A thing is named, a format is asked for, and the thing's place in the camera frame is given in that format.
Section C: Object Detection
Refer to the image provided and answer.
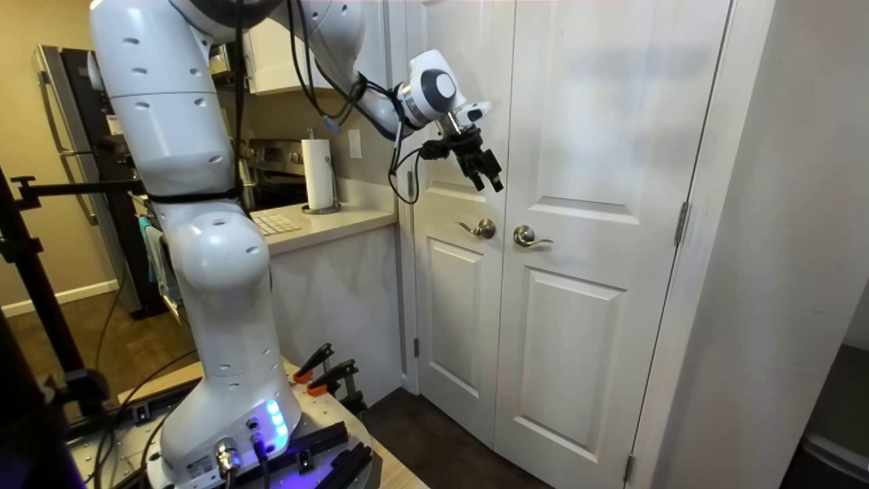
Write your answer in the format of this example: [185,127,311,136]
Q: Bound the white kitchen counter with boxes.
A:
[247,202,409,406]

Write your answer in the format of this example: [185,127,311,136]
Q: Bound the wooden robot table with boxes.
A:
[78,362,432,489]

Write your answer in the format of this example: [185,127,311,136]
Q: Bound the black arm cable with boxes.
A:
[284,0,428,208]

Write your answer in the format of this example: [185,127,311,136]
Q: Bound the brushed metal lever door handle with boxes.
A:
[457,217,499,246]
[510,223,557,254]

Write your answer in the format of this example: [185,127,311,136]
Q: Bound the striped dish cloth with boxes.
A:
[249,208,315,239]

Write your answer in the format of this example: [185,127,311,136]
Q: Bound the black mounting bracket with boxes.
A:
[321,444,385,489]
[260,420,352,475]

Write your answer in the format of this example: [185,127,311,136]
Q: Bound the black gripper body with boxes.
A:
[440,127,489,175]

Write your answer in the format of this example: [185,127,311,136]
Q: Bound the black clamp with orange tip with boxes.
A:
[290,341,337,390]
[304,358,360,401]

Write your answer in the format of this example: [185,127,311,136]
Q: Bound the white double cabinet doors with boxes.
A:
[382,0,782,489]

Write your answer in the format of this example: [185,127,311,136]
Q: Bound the black oven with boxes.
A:
[241,136,309,213]

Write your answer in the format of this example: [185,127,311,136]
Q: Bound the white panelled closet door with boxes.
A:
[490,0,734,489]
[402,0,522,451]

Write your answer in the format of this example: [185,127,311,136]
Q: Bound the white paper towel roll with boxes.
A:
[299,136,340,216]

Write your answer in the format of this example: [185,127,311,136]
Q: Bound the teal hanging towel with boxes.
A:
[135,216,185,311]

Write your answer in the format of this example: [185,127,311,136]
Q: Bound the black tripod stand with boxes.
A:
[0,172,152,439]

